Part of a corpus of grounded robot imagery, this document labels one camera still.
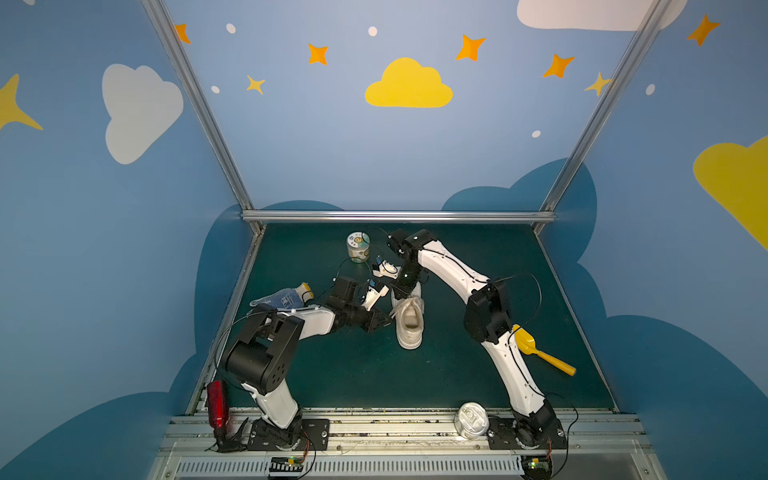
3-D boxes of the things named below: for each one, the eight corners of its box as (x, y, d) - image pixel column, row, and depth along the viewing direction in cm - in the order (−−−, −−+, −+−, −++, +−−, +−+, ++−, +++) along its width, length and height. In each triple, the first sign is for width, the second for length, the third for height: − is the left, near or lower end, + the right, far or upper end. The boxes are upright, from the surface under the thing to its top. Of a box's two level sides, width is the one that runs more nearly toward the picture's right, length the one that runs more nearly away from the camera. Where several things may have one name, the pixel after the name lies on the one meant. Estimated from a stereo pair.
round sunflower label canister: (348, 267, 114) (345, 248, 106) (350, 250, 120) (347, 231, 111) (369, 267, 114) (368, 248, 106) (370, 250, 120) (369, 231, 111)
